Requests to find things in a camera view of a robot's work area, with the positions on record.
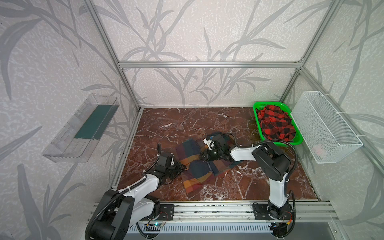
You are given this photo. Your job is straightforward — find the multicolour plaid shirt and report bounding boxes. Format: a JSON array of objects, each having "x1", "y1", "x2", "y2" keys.
[{"x1": 175, "y1": 139, "x2": 240, "y2": 194}]

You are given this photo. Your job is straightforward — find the green plastic basket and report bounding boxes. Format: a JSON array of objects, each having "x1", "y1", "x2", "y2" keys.
[{"x1": 253, "y1": 102, "x2": 304, "y2": 147}]

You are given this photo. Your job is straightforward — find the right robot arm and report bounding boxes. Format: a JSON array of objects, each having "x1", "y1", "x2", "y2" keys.
[{"x1": 200, "y1": 132, "x2": 297, "y2": 220}]

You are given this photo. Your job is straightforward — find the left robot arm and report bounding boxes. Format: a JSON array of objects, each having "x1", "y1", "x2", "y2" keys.
[{"x1": 85, "y1": 152, "x2": 186, "y2": 240}]

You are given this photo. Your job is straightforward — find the red black plaid shirt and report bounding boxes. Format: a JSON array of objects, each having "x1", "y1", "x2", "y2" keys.
[{"x1": 257, "y1": 105, "x2": 297, "y2": 142}]

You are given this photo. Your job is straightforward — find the pink object in basket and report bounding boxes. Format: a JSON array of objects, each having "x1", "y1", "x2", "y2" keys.
[{"x1": 312, "y1": 144, "x2": 328, "y2": 157}]

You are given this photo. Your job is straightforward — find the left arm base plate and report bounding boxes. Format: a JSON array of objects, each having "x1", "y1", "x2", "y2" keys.
[{"x1": 142, "y1": 204, "x2": 175, "y2": 221}]

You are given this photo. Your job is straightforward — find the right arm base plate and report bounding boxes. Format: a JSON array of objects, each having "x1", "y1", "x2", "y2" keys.
[{"x1": 252, "y1": 202, "x2": 296, "y2": 221}]

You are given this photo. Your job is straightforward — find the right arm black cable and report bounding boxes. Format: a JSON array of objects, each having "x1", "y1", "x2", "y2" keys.
[{"x1": 221, "y1": 131, "x2": 299, "y2": 238}]

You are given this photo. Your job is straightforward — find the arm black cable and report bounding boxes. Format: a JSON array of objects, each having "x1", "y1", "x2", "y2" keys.
[
  {"x1": 84, "y1": 142, "x2": 163, "y2": 240},
  {"x1": 221, "y1": 131, "x2": 299, "y2": 238}
]

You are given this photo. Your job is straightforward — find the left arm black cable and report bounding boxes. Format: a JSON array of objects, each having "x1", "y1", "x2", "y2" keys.
[{"x1": 84, "y1": 142, "x2": 163, "y2": 240}]

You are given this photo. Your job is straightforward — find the clear plastic wall bin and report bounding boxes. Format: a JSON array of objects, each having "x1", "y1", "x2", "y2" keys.
[{"x1": 42, "y1": 94, "x2": 120, "y2": 163}]

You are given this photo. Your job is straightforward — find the aluminium front rail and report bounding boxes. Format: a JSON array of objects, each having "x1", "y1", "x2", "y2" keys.
[{"x1": 86, "y1": 200, "x2": 340, "y2": 224}]

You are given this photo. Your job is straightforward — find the white wire mesh basket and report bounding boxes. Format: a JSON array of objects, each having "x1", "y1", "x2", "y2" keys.
[{"x1": 292, "y1": 91, "x2": 363, "y2": 164}]

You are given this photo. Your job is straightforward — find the aluminium frame bars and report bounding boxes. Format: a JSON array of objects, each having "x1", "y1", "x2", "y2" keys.
[{"x1": 83, "y1": 0, "x2": 384, "y2": 175}]

